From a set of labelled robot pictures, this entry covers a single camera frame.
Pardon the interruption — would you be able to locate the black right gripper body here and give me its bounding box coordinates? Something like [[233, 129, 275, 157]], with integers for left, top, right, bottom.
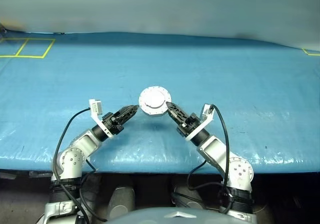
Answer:
[[176, 113, 202, 137]]

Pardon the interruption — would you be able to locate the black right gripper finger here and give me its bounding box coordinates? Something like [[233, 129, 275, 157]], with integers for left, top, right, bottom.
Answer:
[[166, 109, 185, 126], [165, 101, 187, 121]]

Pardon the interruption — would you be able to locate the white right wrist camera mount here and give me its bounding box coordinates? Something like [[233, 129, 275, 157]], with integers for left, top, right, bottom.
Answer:
[[184, 103, 215, 141]]

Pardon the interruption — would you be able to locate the grey rounded shape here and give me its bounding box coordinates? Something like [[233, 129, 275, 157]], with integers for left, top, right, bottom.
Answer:
[[107, 184, 136, 219], [171, 176, 210, 210]]

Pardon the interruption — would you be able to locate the grey robot torso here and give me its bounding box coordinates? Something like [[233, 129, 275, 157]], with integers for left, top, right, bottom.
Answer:
[[104, 207, 256, 224]]

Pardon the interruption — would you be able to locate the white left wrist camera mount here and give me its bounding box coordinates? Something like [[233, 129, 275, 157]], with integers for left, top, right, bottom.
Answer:
[[88, 99, 111, 137]]

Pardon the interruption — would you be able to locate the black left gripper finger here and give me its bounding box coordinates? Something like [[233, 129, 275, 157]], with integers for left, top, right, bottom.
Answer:
[[116, 105, 140, 116], [119, 108, 138, 126]]

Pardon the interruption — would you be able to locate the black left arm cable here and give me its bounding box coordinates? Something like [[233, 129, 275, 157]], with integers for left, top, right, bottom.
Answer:
[[51, 107, 108, 222]]

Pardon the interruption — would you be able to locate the blue table cover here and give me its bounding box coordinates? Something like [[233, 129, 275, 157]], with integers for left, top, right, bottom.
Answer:
[[0, 30, 320, 175]]

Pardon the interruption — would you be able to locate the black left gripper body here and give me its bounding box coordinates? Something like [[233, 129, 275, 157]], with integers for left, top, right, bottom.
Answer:
[[101, 111, 125, 136]]

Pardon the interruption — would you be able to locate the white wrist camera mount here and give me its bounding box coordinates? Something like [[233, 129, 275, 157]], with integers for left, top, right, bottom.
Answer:
[[88, 99, 111, 137], [184, 103, 215, 141]]

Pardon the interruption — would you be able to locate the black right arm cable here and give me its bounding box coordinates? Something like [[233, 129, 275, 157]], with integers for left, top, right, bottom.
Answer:
[[172, 104, 232, 215]]

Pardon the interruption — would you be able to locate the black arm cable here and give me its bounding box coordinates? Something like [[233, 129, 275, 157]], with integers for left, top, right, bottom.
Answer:
[[172, 104, 232, 215], [51, 107, 108, 222]]

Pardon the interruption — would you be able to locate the yellow tape double square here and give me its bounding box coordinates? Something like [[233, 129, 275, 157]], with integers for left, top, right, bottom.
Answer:
[[0, 37, 56, 59]]

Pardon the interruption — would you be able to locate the silver finned motor cover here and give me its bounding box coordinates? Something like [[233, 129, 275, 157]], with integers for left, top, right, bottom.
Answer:
[[138, 85, 173, 115]]

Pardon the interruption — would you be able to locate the yellow tape corner marking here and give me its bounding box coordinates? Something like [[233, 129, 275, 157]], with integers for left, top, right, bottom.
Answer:
[[302, 48, 320, 56]]

